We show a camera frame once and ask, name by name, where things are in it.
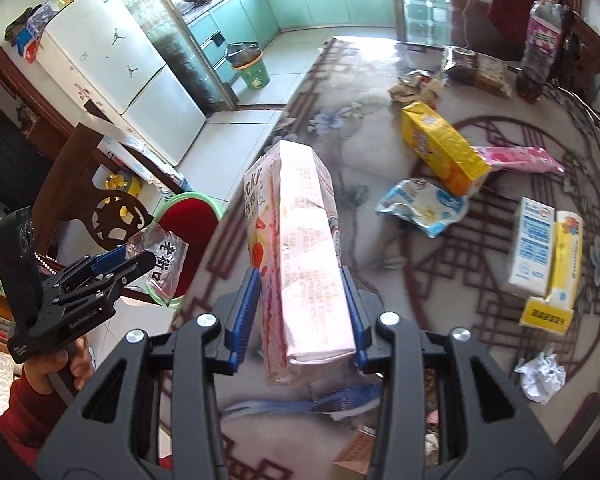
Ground blue toothbrush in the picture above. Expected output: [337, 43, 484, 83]
[222, 385, 381, 418]

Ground black cabinet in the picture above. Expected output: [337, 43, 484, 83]
[0, 105, 51, 201]

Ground pink plastic packet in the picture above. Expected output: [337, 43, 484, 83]
[472, 145, 566, 175]

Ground teal kitchen cabinets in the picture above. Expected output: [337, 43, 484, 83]
[175, 0, 401, 86]

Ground plastic bottle purple label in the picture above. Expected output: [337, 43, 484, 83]
[516, 0, 566, 105]

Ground person's left forearm red sleeve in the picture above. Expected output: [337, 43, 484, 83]
[0, 377, 76, 448]

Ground yellow toy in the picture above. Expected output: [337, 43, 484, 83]
[102, 172, 141, 196]

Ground green kitchen bin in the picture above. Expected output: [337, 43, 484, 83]
[226, 41, 272, 91]

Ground brown snack pack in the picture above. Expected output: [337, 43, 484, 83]
[441, 46, 512, 97]

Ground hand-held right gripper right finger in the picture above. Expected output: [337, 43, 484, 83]
[340, 266, 563, 480]

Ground orange paper packet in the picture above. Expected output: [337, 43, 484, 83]
[332, 430, 381, 476]

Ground blue red box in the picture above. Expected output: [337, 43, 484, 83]
[15, 25, 43, 63]

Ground pink carton box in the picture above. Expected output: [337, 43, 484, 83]
[243, 140, 357, 388]

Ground red bin green rim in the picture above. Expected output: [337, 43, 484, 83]
[142, 191, 224, 308]

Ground white refrigerator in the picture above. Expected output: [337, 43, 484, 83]
[34, 0, 207, 167]

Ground plain wooden chair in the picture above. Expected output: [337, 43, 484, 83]
[550, 0, 600, 116]

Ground crumpled white paper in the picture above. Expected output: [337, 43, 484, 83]
[514, 352, 567, 405]

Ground white blue carton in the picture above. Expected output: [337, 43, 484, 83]
[500, 196, 558, 298]

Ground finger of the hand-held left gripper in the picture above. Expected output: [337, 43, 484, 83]
[50, 252, 157, 306]
[55, 246, 133, 286]

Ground yellow tube box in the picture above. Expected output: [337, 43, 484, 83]
[519, 210, 585, 336]

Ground crumpled beige wrapper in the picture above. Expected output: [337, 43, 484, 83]
[389, 69, 448, 108]

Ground yellow cardboard box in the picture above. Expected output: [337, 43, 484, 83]
[400, 101, 492, 197]

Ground clear plastic wrapper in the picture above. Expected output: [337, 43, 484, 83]
[125, 222, 188, 308]

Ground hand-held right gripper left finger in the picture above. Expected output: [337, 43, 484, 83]
[35, 267, 263, 480]

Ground carved dark wooden chair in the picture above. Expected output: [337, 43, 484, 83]
[30, 122, 181, 281]

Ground blue white crumpled wrapper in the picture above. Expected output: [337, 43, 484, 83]
[375, 178, 470, 238]

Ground person's left hand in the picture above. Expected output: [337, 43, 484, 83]
[22, 337, 96, 396]

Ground long white cardboard box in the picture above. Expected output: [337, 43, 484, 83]
[82, 112, 181, 186]

